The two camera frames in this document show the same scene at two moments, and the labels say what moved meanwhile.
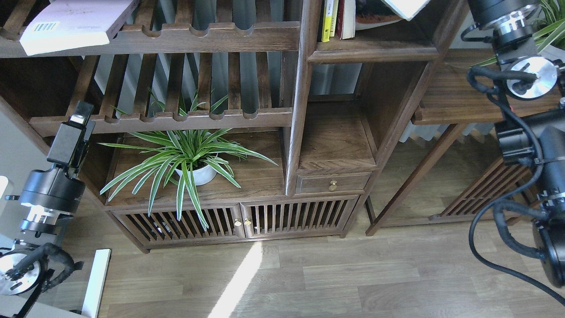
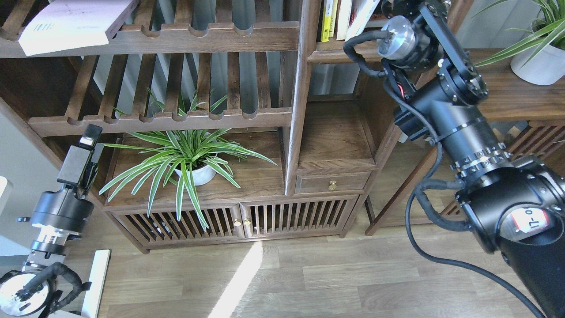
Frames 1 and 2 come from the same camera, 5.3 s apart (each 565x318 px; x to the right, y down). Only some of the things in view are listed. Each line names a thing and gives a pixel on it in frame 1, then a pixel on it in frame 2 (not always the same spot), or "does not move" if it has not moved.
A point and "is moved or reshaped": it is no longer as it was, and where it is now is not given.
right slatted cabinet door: (298, 217) does not move
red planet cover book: (370, 13) to (346, 15)
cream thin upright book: (333, 20) does not move
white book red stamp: (408, 9) is moved or reshaped
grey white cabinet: (22, 151) does not move
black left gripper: (72, 138) to (80, 165)
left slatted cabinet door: (225, 221) does not move
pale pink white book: (66, 24) does not move
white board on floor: (96, 285) does not move
